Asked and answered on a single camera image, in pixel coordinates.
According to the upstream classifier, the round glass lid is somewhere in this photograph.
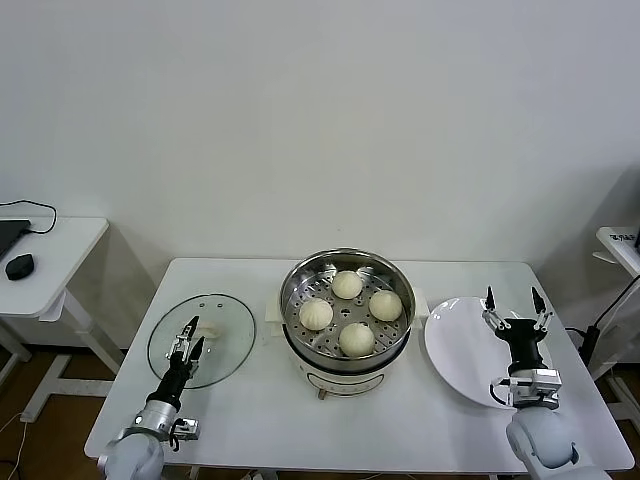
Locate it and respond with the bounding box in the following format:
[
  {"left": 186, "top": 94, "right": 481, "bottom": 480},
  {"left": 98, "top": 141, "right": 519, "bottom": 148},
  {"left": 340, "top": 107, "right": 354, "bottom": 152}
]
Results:
[{"left": 146, "top": 293, "right": 257, "bottom": 390}]

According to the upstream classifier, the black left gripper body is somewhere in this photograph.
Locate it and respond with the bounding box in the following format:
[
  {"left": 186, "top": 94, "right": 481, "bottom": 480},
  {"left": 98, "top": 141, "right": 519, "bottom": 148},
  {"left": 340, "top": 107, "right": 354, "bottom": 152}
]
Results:
[{"left": 148, "top": 352, "right": 198, "bottom": 404}]

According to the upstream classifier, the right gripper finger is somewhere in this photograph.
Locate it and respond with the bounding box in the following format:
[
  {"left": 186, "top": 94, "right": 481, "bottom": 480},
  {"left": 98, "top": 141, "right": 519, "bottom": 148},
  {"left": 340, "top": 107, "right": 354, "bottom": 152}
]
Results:
[
  {"left": 481, "top": 285, "right": 512, "bottom": 335},
  {"left": 528, "top": 285, "right": 555, "bottom": 335}
]

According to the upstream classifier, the closed black laptop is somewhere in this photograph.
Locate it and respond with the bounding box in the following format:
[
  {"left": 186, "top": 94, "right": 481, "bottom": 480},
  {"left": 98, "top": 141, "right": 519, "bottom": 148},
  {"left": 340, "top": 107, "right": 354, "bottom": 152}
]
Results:
[{"left": 0, "top": 219, "right": 32, "bottom": 261}]

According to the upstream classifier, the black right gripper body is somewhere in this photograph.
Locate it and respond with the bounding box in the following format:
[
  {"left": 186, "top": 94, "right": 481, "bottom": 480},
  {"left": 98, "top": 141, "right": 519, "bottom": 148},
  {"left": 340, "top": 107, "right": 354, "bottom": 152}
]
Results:
[{"left": 493, "top": 318, "right": 550, "bottom": 374}]

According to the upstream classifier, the black cable with plug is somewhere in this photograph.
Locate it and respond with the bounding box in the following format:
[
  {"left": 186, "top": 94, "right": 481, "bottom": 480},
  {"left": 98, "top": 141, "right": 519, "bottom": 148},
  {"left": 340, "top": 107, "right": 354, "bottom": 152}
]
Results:
[{"left": 564, "top": 280, "right": 640, "bottom": 362}]

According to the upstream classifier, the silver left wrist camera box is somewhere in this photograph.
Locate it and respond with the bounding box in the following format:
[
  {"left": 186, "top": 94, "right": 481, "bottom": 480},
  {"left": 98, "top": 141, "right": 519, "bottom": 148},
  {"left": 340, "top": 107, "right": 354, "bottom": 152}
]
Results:
[{"left": 171, "top": 430, "right": 202, "bottom": 455}]

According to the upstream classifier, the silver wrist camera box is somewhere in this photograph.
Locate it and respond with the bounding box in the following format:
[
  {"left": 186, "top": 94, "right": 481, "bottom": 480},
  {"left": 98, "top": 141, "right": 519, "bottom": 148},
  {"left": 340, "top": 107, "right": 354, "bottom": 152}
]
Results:
[
  {"left": 171, "top": 430, "right": 202, "bottom": 455},
  {"left": 508, "top": 368, "right": 562, "bottom": 410}
]

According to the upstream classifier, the white side table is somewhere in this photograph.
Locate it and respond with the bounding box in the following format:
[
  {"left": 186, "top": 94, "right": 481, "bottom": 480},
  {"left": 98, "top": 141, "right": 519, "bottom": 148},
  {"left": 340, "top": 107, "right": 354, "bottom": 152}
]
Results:
[{"left": 0, "top": 215, "right": 126, "bottom": 421}]

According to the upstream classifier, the black laptop cable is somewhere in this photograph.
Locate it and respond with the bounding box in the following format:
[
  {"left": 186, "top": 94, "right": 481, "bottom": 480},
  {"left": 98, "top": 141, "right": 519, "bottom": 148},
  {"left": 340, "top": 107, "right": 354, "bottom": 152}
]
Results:
[{"left": 0, "top": 199, "right": 59, "bottom": 236}]

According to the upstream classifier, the white round plate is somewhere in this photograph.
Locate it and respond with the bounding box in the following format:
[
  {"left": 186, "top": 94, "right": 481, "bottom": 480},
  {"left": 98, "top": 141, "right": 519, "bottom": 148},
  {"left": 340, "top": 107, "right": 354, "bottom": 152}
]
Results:
[{"left": 423, "top": 296, "right": 554, "bottom": 410}]

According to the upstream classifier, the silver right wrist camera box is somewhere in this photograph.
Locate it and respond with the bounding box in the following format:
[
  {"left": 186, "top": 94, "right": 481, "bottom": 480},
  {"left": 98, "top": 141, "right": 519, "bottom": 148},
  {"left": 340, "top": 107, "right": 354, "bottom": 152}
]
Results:
[{"left": 508, "top": 368, "right": 562, "bottom": 410}]

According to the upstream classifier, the white floor cable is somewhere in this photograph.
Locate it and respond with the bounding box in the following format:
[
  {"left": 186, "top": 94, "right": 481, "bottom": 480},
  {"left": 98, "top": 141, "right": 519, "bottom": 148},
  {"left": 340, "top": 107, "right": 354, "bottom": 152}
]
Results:
[{"left": 0, "top": 409, "right": 30, "bottom": 474}]

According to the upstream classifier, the black computer mouse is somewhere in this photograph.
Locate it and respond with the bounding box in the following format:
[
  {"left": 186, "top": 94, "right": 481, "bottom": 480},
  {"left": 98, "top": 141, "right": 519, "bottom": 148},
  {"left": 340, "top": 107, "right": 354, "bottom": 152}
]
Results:
[{"left": 4, "top": 253, "right": 36, "bottom": 281}]

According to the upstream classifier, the white steamed baozi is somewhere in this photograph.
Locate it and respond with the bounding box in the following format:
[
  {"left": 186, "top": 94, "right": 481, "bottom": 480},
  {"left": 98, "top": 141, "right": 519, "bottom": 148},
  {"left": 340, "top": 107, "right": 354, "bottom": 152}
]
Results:
[
  {"left": 332, "top": 270, "right": 364, "bottom": 300},
  {"left": 338, "top": 322, "right": 376, "bottom": 358},
  {"left": 368, "top": 290, "right": 404, "bottom": 322},
  {"left": 298, "top": 298, "right": 335, "bottom": 332}
]

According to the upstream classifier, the stainless steel steamer basket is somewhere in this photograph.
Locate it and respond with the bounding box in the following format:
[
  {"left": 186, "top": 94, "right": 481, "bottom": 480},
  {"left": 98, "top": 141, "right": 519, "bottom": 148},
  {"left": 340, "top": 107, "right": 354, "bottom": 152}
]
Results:
[{"left": 264, "top": 248, "right": 430, "bottom": 365}]

